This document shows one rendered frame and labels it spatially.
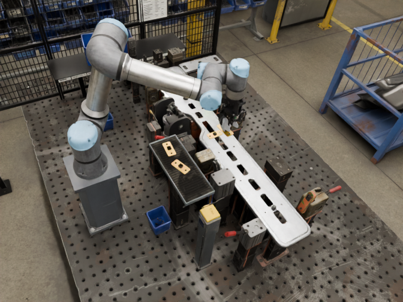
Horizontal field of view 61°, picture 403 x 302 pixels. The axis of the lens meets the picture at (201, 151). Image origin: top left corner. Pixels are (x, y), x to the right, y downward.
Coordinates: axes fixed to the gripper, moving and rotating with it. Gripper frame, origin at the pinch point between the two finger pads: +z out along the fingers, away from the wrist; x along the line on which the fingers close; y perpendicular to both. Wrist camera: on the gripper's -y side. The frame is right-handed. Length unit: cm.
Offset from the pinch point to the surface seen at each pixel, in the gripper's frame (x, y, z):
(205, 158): -7.8, -1.7, 18.8
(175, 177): -29.6, 4.9, 10.7
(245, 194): -0.4, 21.4, 26.7
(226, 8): 171, -204, 75
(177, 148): -19.9, -8.2, 10.8
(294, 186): 46, 20, 57
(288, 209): 11.1, 38.6, 26.6
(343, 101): 207, -48, 111
